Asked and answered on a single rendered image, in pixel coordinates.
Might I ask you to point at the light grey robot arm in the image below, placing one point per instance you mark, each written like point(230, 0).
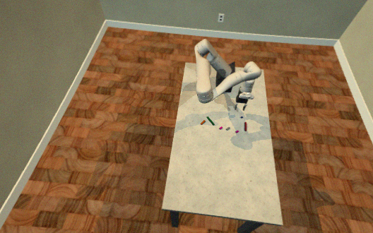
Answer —
point(204, 90)

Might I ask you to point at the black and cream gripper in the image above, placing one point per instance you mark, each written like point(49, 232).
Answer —
point(243, 95)

